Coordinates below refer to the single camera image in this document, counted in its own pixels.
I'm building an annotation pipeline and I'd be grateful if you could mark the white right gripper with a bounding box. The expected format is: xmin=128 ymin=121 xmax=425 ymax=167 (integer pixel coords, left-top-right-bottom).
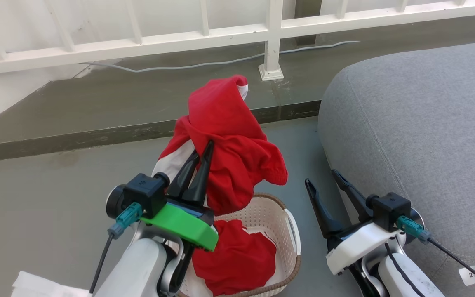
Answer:
xmin=304 ymin=169 xmax=404 ymax=276

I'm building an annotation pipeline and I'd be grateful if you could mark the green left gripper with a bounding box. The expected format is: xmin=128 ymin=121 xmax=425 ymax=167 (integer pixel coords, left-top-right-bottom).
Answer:
xmin=140 ymin=140 xmax=219 ymax=252

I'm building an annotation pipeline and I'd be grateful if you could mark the red and white garment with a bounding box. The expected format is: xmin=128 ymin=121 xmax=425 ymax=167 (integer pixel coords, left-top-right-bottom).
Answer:
xmin=191 ymin=219 xmax=278 ymax=297
xmin=152 ymin=75 xmax=289 ymax=217

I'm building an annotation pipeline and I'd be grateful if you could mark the cream perforated laundry basket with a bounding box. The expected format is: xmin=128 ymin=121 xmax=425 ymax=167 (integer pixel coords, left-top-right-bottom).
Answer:
xmin=177 ymin=193 xmax=303 ymax=297

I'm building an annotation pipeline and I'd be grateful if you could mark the grey fabric sofa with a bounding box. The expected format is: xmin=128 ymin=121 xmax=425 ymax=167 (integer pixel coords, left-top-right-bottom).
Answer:
xmin=317 ymin=40 xmax=475 ymax=297

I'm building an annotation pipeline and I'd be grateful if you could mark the white railing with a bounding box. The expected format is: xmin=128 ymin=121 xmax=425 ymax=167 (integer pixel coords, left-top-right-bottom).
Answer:
xmin=0 ymin=0 xmax=475 ymax=81

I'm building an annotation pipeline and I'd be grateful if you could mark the white tape wrap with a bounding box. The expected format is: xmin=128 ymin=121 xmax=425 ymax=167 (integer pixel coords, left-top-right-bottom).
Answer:
xmin=11 ymin=270 xmax=92 ymax=297

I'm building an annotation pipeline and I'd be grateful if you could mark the black cable with teal plug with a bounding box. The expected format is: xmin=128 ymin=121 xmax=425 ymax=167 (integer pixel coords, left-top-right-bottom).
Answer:
xmin=89 ymin=202 xmax=143 ymax=295
xmin=396 ymin=215 xmax=475 ymax=295

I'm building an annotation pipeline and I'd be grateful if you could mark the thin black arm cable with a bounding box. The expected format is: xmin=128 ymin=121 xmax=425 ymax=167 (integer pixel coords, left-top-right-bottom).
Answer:
xmin=383 ymin=243 xmax=426 ymax=297

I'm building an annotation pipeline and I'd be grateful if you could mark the grey floor cable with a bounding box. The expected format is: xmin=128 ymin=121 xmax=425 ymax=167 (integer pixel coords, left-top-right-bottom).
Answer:
xmin=82 ymin=40 xmax=360 ymax=74

